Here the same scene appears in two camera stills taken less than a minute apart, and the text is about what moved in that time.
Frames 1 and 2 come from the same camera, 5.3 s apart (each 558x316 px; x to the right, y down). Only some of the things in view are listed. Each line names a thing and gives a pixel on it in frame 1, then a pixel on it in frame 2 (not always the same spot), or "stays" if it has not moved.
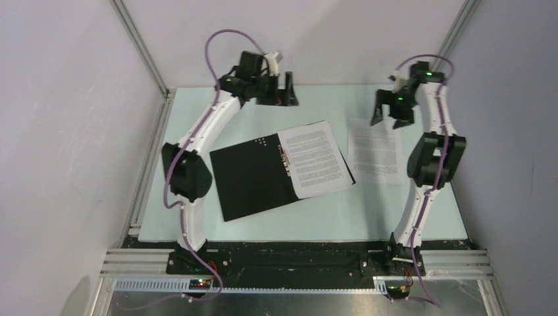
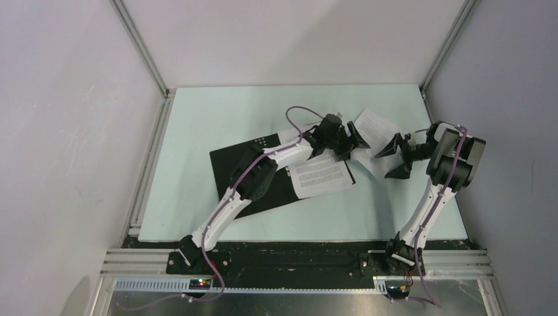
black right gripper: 386,97 -> 403,170
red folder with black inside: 253,176 stays
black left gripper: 286,97 -> 350,143
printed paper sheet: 316,162 stays
